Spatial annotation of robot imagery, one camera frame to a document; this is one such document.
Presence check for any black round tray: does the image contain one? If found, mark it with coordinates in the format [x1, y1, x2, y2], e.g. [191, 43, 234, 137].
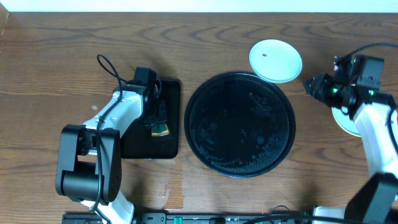
[184, 72, 296, 178]

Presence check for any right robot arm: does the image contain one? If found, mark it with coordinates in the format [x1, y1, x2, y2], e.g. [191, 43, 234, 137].
[304, 55, 397, 223]

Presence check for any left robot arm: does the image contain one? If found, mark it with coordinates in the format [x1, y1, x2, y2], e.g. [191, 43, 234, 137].
[55, 67, 169, 223]

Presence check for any black rectangular tray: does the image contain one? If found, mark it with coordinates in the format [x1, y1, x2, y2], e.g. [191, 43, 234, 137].
[121, 80, 180, 159]

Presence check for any green and yellow sponge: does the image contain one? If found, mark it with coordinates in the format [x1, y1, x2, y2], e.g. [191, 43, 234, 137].
[151, 123, 170, 137]

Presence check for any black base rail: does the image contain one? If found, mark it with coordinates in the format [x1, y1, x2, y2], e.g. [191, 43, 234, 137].
[61, 212, 315, 224]

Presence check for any light blue plate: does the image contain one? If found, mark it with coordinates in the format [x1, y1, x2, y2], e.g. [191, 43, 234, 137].
[331, 108, 360, 137]
[249, 39, 303, 83]

